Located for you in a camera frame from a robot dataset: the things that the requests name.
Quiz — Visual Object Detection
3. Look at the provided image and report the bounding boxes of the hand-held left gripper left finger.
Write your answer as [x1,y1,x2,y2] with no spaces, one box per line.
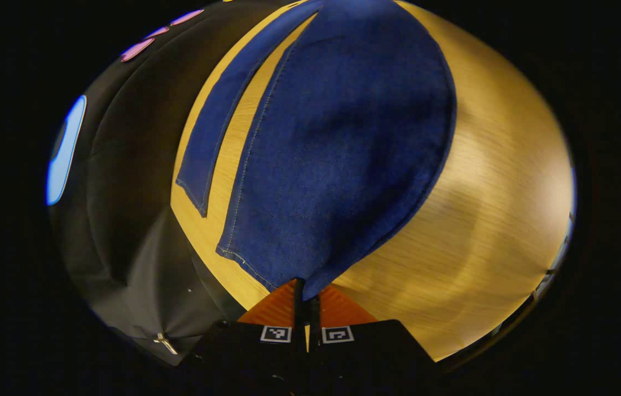
[181,278,309,396]

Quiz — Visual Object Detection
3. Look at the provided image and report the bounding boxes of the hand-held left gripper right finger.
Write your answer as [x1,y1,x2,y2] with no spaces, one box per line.
[309,283,444,396]

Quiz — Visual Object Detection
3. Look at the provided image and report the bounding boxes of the blue jeans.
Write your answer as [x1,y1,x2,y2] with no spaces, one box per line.
[175,0,458,301]

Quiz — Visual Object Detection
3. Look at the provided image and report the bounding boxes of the small white clip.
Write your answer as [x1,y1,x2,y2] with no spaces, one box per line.
[153,333,179,355]

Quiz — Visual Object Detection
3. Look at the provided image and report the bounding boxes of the black backdrop cloth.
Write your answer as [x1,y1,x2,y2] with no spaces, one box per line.
[46,0,303,367]

